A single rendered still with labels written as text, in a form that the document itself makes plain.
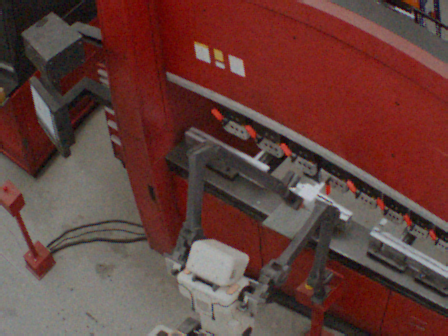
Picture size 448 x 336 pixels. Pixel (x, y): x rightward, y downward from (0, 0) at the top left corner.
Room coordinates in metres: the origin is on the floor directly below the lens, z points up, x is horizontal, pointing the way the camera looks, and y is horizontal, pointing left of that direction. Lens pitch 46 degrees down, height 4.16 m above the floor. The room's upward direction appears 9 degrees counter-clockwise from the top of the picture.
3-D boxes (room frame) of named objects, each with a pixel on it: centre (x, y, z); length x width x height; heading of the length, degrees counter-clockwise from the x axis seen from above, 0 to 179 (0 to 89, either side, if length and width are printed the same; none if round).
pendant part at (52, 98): (3.26, 0.88, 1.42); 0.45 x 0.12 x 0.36; 32
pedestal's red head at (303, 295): (2.33, -0.38, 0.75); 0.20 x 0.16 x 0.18; 43
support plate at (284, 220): (2.67, -0.29, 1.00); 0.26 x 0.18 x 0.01; 133
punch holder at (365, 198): (2.50, -0.65, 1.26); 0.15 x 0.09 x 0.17; 43
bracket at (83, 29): (3.54, 0.69, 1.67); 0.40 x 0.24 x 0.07; 43
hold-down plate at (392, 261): (2.29, -0.77, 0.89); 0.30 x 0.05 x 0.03; 43
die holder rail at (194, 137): (3.18, -0.02, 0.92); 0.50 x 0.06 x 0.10; 43
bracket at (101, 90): (3.54, 0.69, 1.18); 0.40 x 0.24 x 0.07; 43
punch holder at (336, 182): (2.65, -0.51, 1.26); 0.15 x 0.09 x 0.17; 43
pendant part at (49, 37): (3.35, 0.84, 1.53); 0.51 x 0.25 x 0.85; 32
